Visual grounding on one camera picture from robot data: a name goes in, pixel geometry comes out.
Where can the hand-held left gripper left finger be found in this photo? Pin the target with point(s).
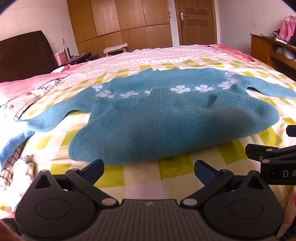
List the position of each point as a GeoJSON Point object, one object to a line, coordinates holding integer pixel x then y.
{"type": "Point", "coordinates": [92, 170]}

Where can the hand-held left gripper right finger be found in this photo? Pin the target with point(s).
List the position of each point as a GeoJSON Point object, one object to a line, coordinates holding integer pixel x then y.
{"type": "Point", "coordinates": [205, 171]}

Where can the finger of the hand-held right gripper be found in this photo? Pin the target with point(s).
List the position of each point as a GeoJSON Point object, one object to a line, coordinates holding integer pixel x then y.
{"type": "Point", "coordinates": [291, 131]}
{"type": "Point", "coordinates": [259, 151]}

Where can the teal knitted sweater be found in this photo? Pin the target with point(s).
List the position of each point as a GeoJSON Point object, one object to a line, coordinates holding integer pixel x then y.
{"type": "Point", "coordinates": [161, 120]}

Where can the white cloth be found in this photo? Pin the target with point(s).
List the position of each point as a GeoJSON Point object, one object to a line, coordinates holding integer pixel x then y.
{"type": "Point", "coordinates": [25, 171]}

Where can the white plastic bag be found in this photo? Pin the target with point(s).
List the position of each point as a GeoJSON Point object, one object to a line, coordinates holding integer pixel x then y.
{"type": "Point", "coordinates": [285, 53]}

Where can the plaid cloth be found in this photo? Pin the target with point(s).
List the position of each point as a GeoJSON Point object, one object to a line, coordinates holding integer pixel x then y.
{"type": "Point", "coordinates": [9, 169]}

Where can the blue knitted cloth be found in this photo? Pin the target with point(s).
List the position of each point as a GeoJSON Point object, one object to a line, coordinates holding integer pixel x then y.
{"type": "Point", "coordinates": [11, 146]}

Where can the yellow checkered bed quilt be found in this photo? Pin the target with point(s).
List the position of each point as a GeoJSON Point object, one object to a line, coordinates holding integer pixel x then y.
{"type": "Point", "coordinates": [231, 67]}

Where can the floral printed pillowcase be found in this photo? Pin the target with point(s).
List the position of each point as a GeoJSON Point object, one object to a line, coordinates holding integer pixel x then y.
{"type": "Point", "coordinates": [20, 104]}

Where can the pink floral blanket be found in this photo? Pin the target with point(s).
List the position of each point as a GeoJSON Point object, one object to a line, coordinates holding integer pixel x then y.
{"type": "Point", "coordinates": [229, 51]}

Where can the pink clothing pile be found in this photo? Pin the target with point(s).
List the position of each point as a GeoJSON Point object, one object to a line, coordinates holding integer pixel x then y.
{"type": "Point", "coordinates": [288, 29]}

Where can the pink pillow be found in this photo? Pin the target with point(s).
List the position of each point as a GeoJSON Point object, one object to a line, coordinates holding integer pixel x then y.
{"type": "Point", "coordinates": [23, 87]}

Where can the dark nightstand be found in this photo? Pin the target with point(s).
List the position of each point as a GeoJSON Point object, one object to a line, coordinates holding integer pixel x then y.
{"type": "Point", "coordinates": [81, 59]}

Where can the pink storage box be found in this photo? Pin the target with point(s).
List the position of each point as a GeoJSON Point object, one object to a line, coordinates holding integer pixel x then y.
{"type": "Point", "coordinates": [59, 59]}

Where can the metal thermos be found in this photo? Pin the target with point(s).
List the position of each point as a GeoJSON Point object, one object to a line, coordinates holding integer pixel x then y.
{"type": "Point", "coordinates": [67, 53]}

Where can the cushioned stool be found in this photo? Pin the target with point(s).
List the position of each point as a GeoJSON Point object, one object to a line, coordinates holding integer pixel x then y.
{"type": "Point", "coordinates": [115, 47]}

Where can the dark wooden headboard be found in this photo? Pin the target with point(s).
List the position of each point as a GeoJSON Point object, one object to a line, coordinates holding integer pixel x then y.
{"type": "Point", "coordinates": [25, 55]}

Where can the wooden door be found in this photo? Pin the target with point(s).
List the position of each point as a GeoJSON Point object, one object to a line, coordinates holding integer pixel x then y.
{"type": "Point", "coordinates": [198, 20]}

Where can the wooden wardrobe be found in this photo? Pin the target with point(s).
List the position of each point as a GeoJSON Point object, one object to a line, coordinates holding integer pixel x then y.
{"type": "Point", "coordinates": [120, 20]}

